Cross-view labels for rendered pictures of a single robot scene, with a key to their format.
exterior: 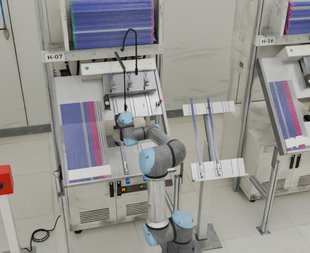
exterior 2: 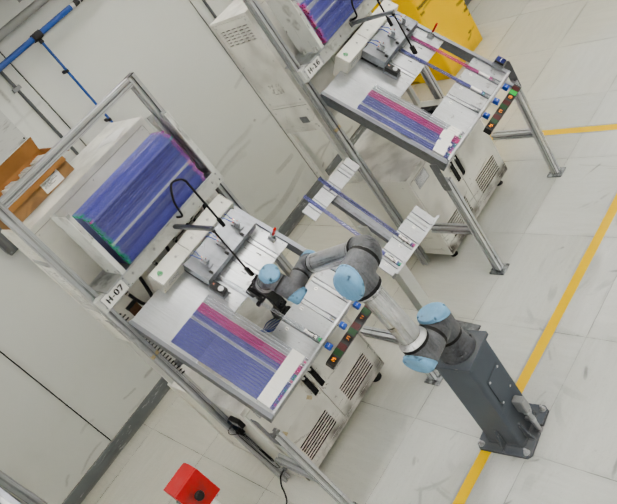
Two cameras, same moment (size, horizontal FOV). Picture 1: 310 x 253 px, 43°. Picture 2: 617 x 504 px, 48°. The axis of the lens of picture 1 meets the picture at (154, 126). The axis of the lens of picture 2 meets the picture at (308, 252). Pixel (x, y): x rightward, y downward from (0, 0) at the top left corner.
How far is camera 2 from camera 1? 0.65 m
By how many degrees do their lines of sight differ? 11
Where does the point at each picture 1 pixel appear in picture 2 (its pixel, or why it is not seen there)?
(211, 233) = not seen: hidden behind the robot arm
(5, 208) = not seen: outside the picture
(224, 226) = (457, 305)
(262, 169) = (434, 208)
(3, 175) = (193, 478)
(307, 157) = (464, 151)
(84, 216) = (308, 446)
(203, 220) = not seen: hidden behind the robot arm
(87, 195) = (290, 418)
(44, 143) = (154, 438)
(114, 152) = (282, 331)
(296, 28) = (329, 26)
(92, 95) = (193, 297)
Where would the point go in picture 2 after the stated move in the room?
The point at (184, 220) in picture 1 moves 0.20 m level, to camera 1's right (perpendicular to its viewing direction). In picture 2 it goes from (436, 311) to (472, 273)
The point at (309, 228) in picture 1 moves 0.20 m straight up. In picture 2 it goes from (539, 220) to (525, 193)
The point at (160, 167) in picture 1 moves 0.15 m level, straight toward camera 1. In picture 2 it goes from (370, 275) to (396, 289)
